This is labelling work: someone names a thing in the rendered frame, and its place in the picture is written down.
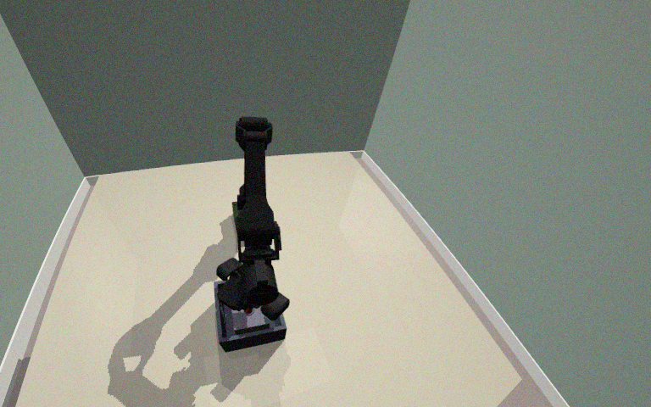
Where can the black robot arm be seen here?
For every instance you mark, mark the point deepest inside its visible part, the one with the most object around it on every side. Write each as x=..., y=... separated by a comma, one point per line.
x=257, y=227

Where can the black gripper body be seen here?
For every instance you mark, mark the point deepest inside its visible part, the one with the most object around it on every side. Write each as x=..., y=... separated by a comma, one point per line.
x=271, y=311

